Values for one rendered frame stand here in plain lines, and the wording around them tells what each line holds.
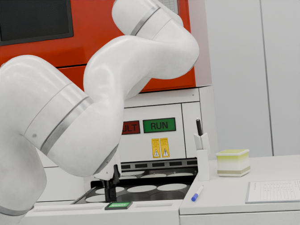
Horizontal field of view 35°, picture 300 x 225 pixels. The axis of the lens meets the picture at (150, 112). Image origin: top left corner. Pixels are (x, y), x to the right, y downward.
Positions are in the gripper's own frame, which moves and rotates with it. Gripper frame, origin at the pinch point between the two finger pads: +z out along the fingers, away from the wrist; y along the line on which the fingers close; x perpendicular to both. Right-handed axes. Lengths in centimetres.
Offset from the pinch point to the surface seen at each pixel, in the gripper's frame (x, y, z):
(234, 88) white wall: 150, -96, -26
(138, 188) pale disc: 14.7, -7.2, 2.0
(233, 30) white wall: 152, -94, -63
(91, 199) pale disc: -2.9, -7.7, 2.0
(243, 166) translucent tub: 25.5, 32.7, -7.0
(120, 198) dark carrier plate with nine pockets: 3.4, -0.1, 2.1
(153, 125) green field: 25.9, -10.7, -18.2
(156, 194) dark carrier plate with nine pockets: 13.2, 5.7, 2.1
